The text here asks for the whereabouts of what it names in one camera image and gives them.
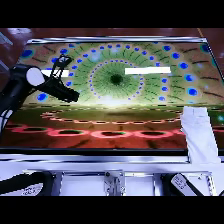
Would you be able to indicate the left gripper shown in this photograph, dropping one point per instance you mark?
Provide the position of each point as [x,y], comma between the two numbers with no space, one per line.
[65,93]

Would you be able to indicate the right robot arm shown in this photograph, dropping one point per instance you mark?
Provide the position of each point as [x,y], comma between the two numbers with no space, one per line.
[180,184]

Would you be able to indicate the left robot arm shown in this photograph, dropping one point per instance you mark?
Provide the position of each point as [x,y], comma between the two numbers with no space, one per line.
[20,83]

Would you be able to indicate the white garment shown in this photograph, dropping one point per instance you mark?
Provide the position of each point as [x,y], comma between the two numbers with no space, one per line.
[199,133]

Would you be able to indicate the silver frame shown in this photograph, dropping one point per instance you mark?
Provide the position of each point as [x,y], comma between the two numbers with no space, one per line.
[100,159]

